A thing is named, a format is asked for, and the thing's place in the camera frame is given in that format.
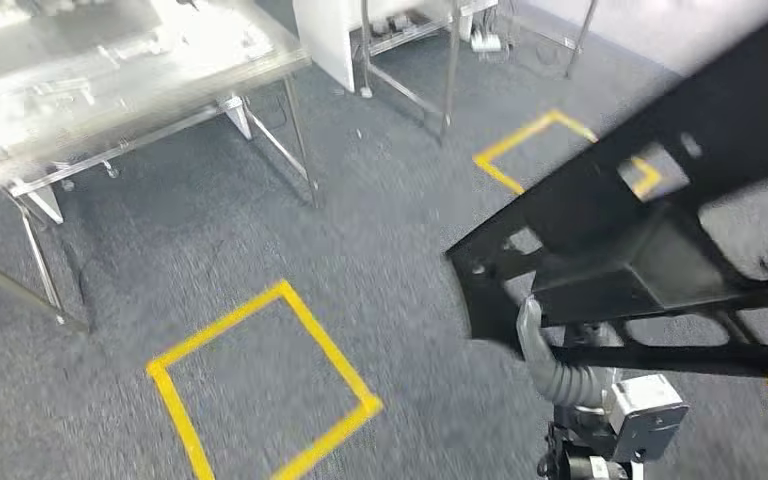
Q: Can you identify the stainless steel workbench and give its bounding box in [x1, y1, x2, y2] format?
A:
[0, 0, 324, 329]

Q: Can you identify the white power strip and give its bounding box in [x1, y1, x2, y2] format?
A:
[470, 29, 505, 54]

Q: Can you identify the white desk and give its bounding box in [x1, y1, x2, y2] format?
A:
[291, 0, 359, 94]

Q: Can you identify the black plastic mounting plate part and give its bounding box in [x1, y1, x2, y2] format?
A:
[444, 0, 768, 382]

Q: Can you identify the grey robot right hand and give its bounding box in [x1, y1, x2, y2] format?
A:
[516, 296, 559, 384]

